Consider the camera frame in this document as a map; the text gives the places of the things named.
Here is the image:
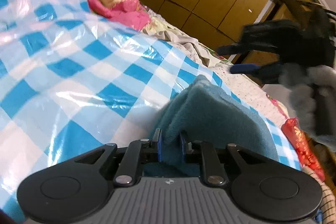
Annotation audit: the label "pink yellow quilt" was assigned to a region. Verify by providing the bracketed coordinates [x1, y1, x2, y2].
[87, 0, 151, 31]

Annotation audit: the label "blue white checkered plastic sheet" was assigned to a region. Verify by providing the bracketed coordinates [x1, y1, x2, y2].
[0, 0, 302, 223]

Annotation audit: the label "beige cloth garment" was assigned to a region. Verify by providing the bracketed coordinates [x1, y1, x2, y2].
[142, 16, 213, 67]

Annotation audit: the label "teal knit sweater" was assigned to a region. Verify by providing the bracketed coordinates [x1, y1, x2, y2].
[143, 76, 279, 177]

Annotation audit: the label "red gold plastic bag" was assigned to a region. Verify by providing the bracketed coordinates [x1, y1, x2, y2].
[281, 118, 325, 182]

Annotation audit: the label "beige checked knit garment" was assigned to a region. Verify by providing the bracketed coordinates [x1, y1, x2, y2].
[302, 166, 336, 224]

